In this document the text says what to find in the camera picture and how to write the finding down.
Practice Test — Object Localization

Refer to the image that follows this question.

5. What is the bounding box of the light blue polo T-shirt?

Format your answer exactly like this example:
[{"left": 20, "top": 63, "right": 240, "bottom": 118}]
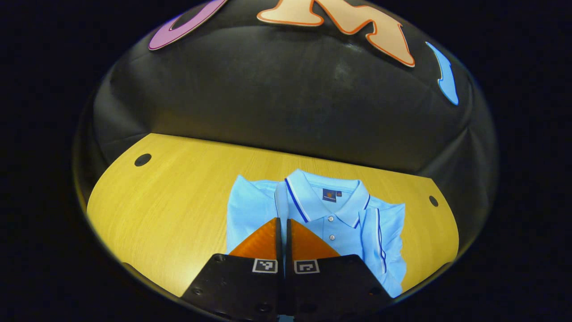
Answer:
[{"left": 226, "top": 169, "right": 408, "bottom": 322}]

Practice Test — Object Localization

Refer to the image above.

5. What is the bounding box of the black backdrop cloth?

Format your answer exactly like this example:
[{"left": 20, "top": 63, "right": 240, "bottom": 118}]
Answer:
[{"left": 73, "top": 0, "right": 500, "bottom": 255}]

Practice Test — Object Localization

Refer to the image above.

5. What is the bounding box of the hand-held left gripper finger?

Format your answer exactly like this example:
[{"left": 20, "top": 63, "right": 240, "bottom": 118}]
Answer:
[
  {"left": 181, "top": 217, "right": 285, "bottom": 322},
  {"left": 285, "top": 218, "right": 394, "bottom": 322}
]

